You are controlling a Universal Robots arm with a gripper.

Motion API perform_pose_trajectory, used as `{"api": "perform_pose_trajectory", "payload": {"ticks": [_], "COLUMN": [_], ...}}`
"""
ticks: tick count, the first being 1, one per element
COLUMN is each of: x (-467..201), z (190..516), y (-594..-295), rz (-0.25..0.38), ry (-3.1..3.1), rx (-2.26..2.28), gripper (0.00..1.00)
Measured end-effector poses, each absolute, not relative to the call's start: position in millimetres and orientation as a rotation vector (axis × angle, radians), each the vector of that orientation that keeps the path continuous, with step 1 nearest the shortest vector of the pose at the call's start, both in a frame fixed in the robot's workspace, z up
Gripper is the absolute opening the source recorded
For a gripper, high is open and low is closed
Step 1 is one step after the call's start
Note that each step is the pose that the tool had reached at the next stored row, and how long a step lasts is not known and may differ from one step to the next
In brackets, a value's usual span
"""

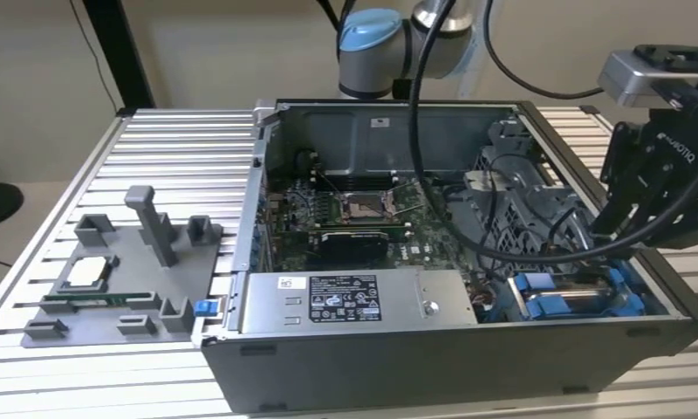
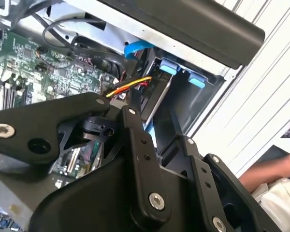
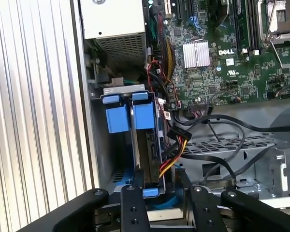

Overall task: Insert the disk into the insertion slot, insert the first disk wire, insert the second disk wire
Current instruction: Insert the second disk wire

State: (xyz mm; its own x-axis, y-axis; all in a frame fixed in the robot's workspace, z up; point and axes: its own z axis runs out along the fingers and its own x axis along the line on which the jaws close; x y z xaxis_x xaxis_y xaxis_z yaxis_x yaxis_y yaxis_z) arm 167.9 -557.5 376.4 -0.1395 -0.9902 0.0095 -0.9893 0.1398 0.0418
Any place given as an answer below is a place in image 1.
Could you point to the CPU socket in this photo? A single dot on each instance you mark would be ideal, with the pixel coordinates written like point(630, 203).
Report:
point(364, 205)

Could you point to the hard disk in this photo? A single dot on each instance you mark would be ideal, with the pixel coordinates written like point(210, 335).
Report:
point(581, 288)

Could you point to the black RAM slots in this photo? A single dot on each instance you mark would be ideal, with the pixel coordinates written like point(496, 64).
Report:
point(354, 180)

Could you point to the black upright post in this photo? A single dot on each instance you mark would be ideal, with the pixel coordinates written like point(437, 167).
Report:
point(118, 57)

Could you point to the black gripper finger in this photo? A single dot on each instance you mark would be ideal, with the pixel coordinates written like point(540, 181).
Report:
point(617, 209)
point(694, 227)

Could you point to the blue case latch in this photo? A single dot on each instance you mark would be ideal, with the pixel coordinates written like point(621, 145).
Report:
point(206, 307)

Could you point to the green RAM stick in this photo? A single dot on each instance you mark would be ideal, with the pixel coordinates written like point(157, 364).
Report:
point(121, 298)

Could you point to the grey parts rack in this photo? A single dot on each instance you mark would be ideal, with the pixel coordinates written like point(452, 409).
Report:
point(128, 262)

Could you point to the black graphics card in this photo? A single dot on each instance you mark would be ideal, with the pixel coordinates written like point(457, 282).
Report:
point(352, 251)

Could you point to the silver CPU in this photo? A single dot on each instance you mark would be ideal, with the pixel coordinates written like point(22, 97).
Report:
point(88, 271)

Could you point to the black open PC case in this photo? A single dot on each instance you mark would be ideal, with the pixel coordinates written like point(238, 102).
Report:
point(418, 375)

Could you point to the grey disk bay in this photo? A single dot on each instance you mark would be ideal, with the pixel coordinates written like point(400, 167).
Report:
point(657, 301)

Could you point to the green motherboard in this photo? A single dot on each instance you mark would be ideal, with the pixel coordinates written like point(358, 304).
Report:
point(436, 244)

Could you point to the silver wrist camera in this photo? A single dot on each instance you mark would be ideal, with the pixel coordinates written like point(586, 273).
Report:
point(628, 80)

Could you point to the silver power supply unit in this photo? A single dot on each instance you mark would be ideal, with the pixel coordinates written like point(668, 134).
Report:
point(268, 301)

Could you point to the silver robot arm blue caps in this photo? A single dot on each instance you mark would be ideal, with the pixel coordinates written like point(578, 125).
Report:
point(372, 65)

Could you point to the grey disk cage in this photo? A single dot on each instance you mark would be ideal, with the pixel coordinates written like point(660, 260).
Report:
point(512, 218)

